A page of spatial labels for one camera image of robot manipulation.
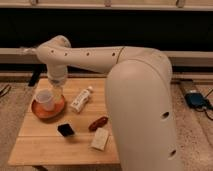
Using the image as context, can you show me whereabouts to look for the red-brown sausage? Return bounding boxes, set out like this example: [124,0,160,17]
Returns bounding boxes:
[88,116,108,131]

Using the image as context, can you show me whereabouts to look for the black cable left floor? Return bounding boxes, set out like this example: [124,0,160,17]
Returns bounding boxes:
[0,83,12,99]

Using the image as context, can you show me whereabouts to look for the black eraser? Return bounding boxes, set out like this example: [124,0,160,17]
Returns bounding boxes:
[57,124,75,137]

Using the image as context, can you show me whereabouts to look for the orange round plate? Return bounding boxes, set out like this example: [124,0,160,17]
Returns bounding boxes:
[31,96,66,119]

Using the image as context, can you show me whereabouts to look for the white sponge block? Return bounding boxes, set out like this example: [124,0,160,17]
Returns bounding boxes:
[91,128,109,151]

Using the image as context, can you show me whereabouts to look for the clear plastic cup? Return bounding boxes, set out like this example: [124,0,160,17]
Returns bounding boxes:
[35,89,54,111]

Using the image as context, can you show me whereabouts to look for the wooden table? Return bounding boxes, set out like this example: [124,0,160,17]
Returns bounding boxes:
[8,78,119,166]

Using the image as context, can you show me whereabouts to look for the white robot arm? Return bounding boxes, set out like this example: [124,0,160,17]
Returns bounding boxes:
[36,36,183,171]

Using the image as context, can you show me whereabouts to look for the blue device on floor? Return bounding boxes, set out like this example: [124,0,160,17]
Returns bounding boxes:
[184,93,212,109]

